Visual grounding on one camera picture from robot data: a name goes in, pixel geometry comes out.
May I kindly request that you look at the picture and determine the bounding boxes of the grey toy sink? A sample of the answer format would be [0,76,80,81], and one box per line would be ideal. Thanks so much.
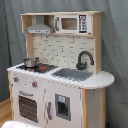
[53,68,93,81]

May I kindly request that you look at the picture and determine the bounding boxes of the red stove knob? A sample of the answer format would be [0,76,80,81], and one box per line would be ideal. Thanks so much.
[12,76,20,83]
[32,81,37,88]

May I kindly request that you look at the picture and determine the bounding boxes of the white cabinet door with dispenser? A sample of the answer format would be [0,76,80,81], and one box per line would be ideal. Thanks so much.
[46,82,82,128]

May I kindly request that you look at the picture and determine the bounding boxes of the white toy microwave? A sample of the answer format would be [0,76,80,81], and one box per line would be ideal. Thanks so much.
[55,14,92,34]

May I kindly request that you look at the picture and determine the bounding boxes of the white oven door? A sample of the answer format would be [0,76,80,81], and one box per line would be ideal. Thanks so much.
[13,87,44,127]

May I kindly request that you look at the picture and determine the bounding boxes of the grey range hood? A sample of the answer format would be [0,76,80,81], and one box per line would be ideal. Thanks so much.
[25,16,53,35]

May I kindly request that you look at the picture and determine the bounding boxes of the black toy stovetop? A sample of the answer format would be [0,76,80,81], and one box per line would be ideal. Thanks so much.
[19,63,56,74]

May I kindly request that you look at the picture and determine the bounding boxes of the black toy faucet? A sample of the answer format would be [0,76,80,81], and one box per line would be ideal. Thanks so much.
[76,51,94,70]

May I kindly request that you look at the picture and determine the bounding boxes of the right red stove knob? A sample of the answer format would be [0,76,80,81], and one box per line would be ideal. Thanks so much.
[32,81,37,88]

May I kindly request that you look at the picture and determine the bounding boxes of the left red stove knob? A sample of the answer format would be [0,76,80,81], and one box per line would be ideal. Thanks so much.
[12,76,20,83]

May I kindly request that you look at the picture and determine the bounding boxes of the silver toy pot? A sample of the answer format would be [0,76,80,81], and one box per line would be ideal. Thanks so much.
[23,57,39,68]

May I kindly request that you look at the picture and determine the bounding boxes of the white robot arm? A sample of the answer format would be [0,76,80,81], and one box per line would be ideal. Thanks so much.
[1,121,40,128]

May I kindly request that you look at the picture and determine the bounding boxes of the wooden toy kitchen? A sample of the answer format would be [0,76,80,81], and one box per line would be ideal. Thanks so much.
[8,11,114,128]

